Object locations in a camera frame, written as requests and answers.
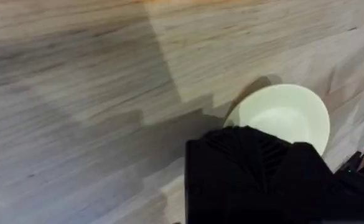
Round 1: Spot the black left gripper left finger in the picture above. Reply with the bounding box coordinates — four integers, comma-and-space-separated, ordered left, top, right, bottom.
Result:
184, 125, 259, 224

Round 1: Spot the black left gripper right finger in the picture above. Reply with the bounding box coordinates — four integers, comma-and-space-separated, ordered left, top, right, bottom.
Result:
253, 129, 337, 224

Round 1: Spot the pale green round plate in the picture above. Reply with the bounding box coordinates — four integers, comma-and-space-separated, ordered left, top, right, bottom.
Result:
223, 83, 331, 157

